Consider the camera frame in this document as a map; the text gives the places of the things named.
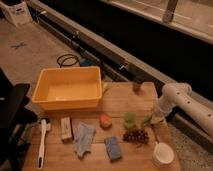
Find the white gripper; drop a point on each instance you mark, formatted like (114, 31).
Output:
(159, 112)

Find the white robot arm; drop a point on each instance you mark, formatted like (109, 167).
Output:
(179, 95)

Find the yellow plastic tray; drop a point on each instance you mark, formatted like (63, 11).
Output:
(68, 88)

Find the metal fork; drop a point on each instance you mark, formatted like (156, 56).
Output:
(155, 135)

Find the green plastic cup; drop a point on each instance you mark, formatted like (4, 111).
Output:
(129, 120)

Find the small dark cup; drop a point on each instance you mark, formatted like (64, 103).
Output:
(137, 86)

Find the dark grape bunch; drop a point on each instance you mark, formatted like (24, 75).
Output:
(136, 136)

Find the wooden cutting board table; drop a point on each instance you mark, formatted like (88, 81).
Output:
(116, 101)

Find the orange round fruit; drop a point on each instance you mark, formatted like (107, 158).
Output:
(105, 121)

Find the blue sponge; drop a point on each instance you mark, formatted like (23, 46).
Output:
(112, 148)

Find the blue grey cloth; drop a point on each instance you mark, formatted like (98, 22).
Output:
(83, 138)

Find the blue floor object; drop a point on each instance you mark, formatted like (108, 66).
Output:
(86, 63)

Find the small wooden block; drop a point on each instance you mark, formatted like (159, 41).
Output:
(66, 134)

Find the black chair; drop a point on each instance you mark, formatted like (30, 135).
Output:
(14, 116)

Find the white handled brush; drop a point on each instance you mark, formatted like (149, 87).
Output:
(42, 144)

